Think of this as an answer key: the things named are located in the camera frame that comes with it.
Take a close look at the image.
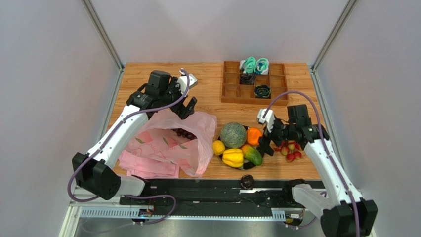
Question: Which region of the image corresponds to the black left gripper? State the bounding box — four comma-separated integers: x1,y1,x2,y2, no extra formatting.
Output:
159,78,197,120

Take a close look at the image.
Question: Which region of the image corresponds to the fake green orange mango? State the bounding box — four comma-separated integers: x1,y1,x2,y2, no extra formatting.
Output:
241,144,263,166

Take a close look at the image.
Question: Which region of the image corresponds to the fake green netted melon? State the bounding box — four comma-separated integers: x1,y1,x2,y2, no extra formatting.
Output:
219,122,247,148

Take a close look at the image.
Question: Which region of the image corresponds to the fake yellow bell pepper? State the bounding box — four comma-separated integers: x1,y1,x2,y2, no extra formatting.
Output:
222,148,244,168

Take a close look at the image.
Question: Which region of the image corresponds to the pink plastic bag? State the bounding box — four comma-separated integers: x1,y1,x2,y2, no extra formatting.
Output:
124,110,217,177

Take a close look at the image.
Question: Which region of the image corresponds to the fake dark plum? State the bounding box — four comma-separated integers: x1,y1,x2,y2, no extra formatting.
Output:
240,174,254,190

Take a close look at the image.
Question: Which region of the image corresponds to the fake yellow lemon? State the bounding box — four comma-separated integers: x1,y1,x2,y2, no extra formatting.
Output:
212,140,226,156

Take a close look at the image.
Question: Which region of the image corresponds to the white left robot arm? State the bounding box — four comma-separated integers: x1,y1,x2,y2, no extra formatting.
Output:
67,69,198,202

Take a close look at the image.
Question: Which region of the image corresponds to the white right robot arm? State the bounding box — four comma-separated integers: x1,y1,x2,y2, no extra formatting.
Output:
257,105,378,237

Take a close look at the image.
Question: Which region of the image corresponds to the fake dark grapes bunch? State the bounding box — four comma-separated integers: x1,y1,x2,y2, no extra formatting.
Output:
172,128,197,140

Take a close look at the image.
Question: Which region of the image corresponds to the dark blue yellow rolled sock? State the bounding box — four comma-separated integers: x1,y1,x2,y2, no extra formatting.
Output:
254,85,271,99

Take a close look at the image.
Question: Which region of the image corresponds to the wooden compartment tray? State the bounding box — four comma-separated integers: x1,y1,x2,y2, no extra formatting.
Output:
220,61,288,105

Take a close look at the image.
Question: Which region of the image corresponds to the black patterned rolled sock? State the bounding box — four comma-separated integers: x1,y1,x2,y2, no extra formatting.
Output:
239,73,256,85

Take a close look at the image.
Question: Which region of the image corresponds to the pink folded cloth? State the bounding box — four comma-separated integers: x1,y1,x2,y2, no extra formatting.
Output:
118,150,180,179

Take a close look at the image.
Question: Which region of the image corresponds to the teal white rolled sock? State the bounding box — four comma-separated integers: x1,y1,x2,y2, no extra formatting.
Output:
239,57,256,74

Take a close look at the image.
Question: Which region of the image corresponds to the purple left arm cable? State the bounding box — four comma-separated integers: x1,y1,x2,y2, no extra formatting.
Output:
67,68,191,226

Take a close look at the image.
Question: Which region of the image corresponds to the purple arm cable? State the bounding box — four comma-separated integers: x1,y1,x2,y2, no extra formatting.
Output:
67,68,191,226
262,90,361,237

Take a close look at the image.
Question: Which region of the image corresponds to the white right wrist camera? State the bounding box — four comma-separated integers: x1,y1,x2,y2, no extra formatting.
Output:
257,109,275,133

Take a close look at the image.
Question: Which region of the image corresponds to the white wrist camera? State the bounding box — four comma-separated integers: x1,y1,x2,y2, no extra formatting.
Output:
257,109,275,133
177,68,198,97

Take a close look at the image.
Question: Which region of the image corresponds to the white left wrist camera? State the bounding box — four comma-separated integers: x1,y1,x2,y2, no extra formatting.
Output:
177,68,198,97

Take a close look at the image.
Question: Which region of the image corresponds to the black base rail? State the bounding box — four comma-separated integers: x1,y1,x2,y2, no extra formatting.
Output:
118,178,326,218

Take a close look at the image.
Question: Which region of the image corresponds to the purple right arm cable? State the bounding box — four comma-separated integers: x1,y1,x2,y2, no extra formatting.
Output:
262,90,361,237

